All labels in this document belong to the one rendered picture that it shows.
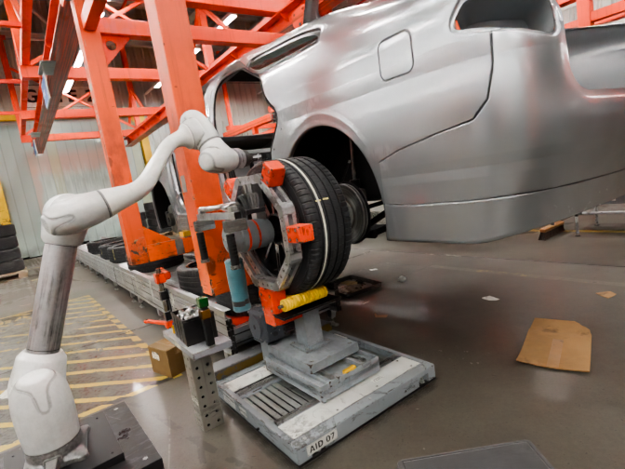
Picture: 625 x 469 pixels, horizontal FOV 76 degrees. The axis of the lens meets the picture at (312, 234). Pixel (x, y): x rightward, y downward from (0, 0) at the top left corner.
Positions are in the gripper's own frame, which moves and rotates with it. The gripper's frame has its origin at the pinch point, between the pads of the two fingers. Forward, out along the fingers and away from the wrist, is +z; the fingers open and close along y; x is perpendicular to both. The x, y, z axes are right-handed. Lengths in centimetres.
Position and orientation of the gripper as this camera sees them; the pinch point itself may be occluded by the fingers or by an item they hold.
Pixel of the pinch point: (266, 156)
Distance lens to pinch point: 194.7
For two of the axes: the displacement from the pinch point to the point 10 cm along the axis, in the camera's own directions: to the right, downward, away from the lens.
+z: 4.7, -2.1, 8.6
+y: 8.7, -0.6, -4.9
